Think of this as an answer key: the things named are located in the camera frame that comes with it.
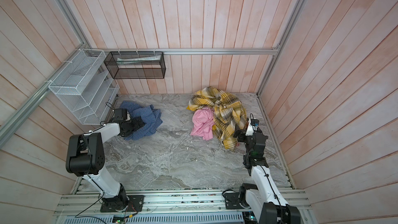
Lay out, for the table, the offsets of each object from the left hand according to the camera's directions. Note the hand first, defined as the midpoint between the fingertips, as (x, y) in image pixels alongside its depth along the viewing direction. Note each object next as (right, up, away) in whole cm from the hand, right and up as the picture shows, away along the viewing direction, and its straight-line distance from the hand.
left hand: (139, 127), depth 98 cm
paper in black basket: (-6, +40, -9) cm, 41 cm away
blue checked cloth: (+8, +6, 0) cm, 10 cm away
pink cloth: (+41, +5, -2) cm, 42 cm away
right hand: (+64, +3, -14) cm, 66 cm away
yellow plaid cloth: (+57, +8, -5) cm, 58 cm away
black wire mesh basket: (-5, +42, +6) cm, 43 cm away
